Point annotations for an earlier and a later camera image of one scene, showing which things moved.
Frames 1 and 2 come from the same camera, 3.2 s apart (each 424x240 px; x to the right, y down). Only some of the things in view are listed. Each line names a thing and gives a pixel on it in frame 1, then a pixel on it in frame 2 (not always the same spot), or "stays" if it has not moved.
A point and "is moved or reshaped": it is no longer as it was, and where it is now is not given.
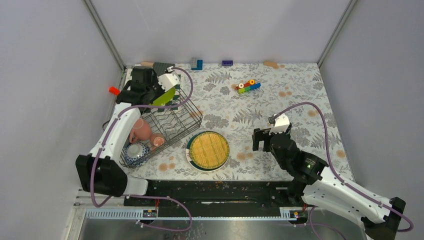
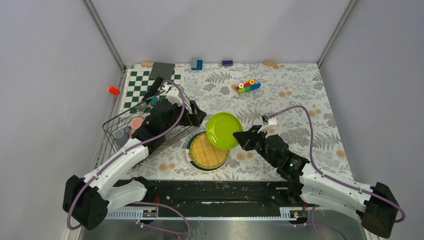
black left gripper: [155, 80] -> [195, 119]
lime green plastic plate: [165, 98] is moved or reshaped
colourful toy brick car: [251, 84] stays
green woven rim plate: [209, 150] stays
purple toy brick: [227, 62] stays
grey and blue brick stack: [196, 64] stays
